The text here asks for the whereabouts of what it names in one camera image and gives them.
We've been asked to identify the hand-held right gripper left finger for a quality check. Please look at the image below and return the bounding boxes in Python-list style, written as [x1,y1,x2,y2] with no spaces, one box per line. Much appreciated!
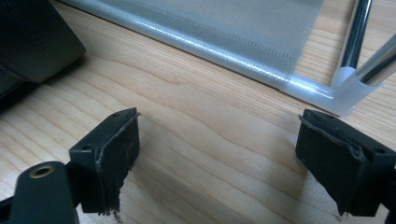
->
[68,107,141,217]

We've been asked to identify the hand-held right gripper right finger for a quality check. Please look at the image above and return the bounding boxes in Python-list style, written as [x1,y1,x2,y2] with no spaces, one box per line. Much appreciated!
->
[294,108,396,217]

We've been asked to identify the grey fabric shelf rack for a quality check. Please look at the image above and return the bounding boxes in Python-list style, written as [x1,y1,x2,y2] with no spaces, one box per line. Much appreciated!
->
[57,0,396,118]

